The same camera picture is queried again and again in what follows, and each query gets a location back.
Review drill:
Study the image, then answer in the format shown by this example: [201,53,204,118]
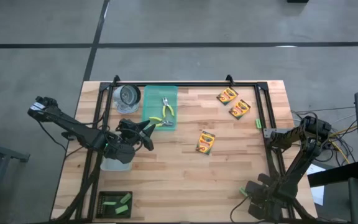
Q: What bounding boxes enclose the white translucent plastic bin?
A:
[99,130,134,172]

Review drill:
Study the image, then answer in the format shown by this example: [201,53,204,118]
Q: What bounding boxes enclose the black mesh tray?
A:
[96,190,134,219]

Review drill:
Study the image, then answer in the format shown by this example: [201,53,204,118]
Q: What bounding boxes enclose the floor cable bundle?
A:
[290,106,358,166]

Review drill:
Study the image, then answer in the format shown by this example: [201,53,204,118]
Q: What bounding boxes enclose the grey metal stand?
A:
[0,136,30,224]

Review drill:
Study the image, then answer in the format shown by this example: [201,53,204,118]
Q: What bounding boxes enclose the yellow green crayon box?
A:
[228,99,252,121]
[216,86,239,106]
[195,130,216,156]

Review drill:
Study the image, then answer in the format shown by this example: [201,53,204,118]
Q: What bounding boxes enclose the yellow-green handled pliers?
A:
[148,116,174,128]
[161,96,176,119]

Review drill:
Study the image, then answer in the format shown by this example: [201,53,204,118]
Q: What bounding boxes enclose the black aluminium table frame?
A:
[50,73,319,224]

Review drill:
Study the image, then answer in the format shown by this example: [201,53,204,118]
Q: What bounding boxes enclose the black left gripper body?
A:
[103,118,156,165]

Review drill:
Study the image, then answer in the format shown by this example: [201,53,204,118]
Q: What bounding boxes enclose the yellow cable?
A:
[328,124,358,165]

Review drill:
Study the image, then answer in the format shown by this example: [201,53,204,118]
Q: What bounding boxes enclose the black floor beam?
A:
[307,161,358,188]

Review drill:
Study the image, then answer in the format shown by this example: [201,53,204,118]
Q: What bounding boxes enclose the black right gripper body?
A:
[248,173,292,222]

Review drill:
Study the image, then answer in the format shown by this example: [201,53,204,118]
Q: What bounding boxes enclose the teal translucent plastic bin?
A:
[140,85,179,132]

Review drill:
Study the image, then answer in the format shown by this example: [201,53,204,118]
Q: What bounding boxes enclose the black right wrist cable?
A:
[229,195,251,224]

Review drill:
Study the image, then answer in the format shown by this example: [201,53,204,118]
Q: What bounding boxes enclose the white paper sheet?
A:
[302,159,326,207]

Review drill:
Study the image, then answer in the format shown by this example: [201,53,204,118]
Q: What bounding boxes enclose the black table edge bracket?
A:
[61,130,76,141]

